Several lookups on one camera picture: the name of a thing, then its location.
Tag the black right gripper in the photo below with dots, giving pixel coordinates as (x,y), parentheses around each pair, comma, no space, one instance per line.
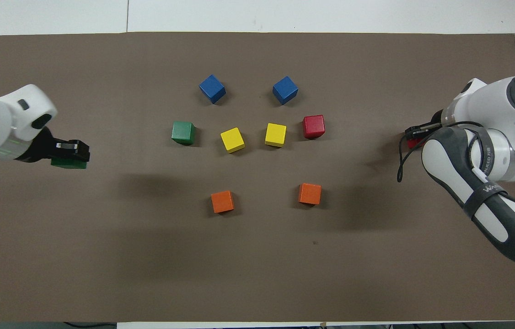
(422,131)

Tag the brown table mat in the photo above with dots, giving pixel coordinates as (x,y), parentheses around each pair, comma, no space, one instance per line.
(257,256)

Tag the red wooden cube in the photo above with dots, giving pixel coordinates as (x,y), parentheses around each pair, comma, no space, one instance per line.
(414,144)
(313,126)

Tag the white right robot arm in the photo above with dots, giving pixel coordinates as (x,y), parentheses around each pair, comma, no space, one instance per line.
(490,151)

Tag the yellow wooden cube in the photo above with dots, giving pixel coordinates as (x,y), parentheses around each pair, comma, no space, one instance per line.
(232,140)
(275,135)

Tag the blue wooden cube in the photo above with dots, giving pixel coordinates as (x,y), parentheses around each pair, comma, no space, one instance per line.
(285,90)
(212,88)

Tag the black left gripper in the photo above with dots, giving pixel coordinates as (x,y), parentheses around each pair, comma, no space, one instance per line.
(72,151)

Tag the orange wooden cube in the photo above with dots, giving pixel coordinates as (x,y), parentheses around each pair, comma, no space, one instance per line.
(309,193)
(222,201)

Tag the green wooden cube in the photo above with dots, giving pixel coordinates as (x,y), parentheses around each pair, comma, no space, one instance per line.
(67,164)
(183,132)

